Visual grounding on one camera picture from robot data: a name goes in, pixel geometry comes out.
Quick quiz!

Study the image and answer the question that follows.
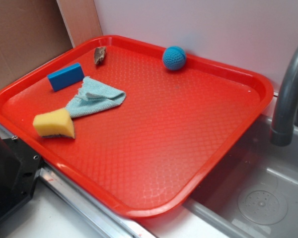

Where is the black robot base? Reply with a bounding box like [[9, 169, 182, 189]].
[[0, 138, 42, 223]]

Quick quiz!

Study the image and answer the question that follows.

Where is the brown wood chip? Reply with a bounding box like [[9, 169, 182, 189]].
[[94, 46, 107, 65]]

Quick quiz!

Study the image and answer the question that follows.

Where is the red plastic tray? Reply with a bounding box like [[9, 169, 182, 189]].
[[0, 36, 274, 218]]

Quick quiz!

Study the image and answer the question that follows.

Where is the light blue cloth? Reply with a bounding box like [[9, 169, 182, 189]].
[[65, 76, 126, 118]]

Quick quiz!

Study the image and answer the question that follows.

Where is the blue crocheted ball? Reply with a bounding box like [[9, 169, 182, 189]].
[[162, 46, 187, 70]]

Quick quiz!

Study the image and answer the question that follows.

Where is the blue rectangular block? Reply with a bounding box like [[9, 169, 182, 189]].
[[47, 63, 85, 92]]

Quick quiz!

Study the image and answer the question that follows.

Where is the yellow sponge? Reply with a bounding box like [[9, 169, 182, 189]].
[[33, 108, 75, 139]]

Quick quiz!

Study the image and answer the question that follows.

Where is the grey plastic sink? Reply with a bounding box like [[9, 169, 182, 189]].
[[184, 116, 298, 238]]

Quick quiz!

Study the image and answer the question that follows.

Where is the grey faucet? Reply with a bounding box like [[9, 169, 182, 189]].
[[270, 47, 298, 146]]

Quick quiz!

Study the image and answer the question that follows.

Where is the brown cardboard panel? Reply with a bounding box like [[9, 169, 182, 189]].
[[0, 0, 102, 89]]

